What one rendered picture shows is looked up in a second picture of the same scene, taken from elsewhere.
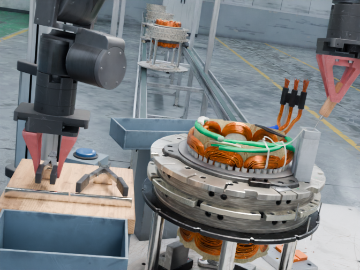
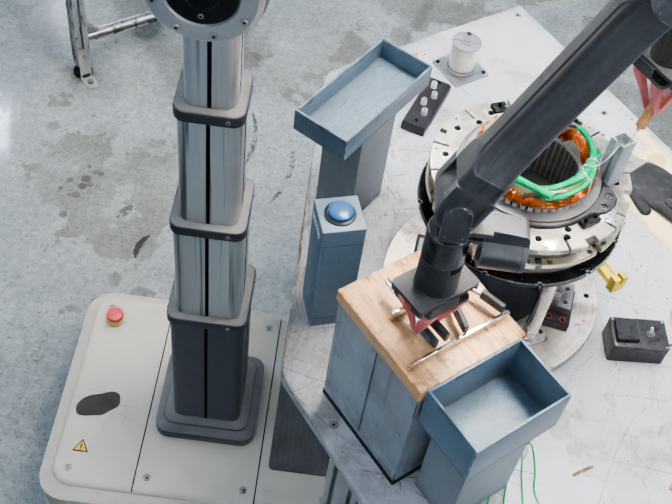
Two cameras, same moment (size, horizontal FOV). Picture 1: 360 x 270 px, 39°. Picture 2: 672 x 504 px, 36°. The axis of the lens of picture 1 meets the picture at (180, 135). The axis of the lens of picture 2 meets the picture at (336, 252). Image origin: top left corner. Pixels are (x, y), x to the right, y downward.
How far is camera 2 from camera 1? 1.16 m
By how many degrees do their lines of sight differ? 44
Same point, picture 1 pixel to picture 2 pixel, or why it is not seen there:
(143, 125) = (326, 92)
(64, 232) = (473, 375)
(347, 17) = not seen: outside the picture
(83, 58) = (504, 260)
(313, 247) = not seen: hidden behind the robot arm
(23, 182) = (393, 336)
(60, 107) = (456, 285)
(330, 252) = not seen: hidden behind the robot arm
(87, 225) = (492, 361)
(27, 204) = (436, 371)
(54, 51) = (459, 253)
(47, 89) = (448, 281)
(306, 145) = (622, 158)
